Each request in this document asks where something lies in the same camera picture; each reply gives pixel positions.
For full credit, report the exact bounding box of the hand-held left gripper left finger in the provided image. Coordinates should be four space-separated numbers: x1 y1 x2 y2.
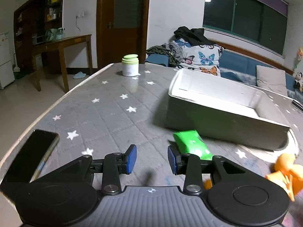
31 144 138 195

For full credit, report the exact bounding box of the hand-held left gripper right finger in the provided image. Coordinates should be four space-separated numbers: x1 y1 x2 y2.
167 145 264 195

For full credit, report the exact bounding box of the green plastic packet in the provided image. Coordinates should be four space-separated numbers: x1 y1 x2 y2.
173 130 212 160

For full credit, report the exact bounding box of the white rectangular box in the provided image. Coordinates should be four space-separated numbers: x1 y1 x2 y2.
165 69 292 151

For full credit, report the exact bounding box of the orange dragon toy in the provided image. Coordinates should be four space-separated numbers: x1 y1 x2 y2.
203 153 303 202

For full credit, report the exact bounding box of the grey star print mattress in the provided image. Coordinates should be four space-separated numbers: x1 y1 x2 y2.
0 63 303 227

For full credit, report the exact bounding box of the white jar with green lid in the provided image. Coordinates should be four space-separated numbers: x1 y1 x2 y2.
122 54 140 77

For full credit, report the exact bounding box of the black smartphone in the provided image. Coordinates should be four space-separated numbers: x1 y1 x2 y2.
0 130 60 185

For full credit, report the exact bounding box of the butterfly print blanket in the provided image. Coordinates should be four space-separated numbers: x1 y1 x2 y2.
169 38 224 77

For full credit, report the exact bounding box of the dark patterned cloth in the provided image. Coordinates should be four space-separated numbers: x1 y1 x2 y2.
146 44 176 68

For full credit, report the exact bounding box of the blue sofa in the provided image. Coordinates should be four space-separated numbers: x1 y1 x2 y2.
144 50 303 100

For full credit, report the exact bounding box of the brown wooden door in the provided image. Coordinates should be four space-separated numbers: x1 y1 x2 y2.
96 0 151 69

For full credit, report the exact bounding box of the round white-rimmed plate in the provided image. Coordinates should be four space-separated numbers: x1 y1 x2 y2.
283 130 299 152

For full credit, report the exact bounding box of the black clothing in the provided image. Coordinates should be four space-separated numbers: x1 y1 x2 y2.
174 26 216 46

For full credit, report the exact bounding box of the beige pillow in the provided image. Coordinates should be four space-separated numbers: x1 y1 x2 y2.
256 65 288 96

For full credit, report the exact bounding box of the wooden table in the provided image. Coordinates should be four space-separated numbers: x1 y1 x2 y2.
31 34 93 94

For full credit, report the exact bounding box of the green bag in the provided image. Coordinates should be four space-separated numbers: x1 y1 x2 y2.
45 28 59 42

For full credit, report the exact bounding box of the black and white plush toy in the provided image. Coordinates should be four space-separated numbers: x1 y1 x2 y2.
293 72 303 92

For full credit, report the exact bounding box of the white refrigerator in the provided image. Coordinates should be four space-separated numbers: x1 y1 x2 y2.
0 31 16 90

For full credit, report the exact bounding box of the dark window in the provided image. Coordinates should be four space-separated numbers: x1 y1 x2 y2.
203 0 289 55

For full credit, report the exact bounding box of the dark wooden shelf cabinet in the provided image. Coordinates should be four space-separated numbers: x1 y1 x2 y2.
13 0 65 76

